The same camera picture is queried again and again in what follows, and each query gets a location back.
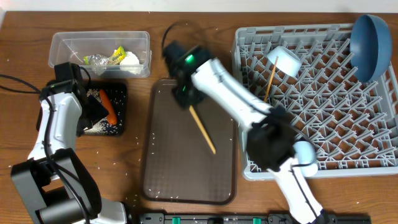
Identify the orange carrot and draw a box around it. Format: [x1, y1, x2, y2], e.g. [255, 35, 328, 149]
[99, 90, 118, 126]

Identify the wooden chopstick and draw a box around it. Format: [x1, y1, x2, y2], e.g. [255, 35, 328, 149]
[264, 56, 279, 102]
[189, 106, 216, 154]

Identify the pile of white rice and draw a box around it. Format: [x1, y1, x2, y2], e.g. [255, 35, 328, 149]
[84, 88, 127, 136]

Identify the yellow green snack wrapper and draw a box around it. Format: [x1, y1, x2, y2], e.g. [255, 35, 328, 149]
[83, 46, 127, 75]

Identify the white tissue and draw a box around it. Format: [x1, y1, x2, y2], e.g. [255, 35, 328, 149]
[119, 52, 142, 75]

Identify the light blue bowl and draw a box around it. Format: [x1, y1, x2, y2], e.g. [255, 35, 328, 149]
[266, 46, 302, 77]

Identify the light blue cup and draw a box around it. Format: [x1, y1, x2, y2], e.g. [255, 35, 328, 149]
[293, 141, 318, 177]

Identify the dark blue plate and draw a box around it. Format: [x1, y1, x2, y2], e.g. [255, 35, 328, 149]
[349, 14, 392, 83]

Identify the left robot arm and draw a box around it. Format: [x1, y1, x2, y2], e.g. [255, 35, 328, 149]
[11, 81, 129, 223]

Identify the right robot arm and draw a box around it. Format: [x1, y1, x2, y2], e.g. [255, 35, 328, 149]
[167, 55, 330, 223]

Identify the grey dishwasher rack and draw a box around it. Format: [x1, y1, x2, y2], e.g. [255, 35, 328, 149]
[232, 24, 397, 178]

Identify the black tray bin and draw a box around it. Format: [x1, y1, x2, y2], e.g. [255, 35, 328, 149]
[76, 81, 127, 136]

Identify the clear plastic bin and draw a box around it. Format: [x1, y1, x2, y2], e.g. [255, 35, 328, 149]
[49, 31, 152, 78]

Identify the brown serving tray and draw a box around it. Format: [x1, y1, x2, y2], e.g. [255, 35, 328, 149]
[141, 79, 237, 205]

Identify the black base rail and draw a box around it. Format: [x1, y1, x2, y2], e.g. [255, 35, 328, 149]
[136, 213, 372, 224]

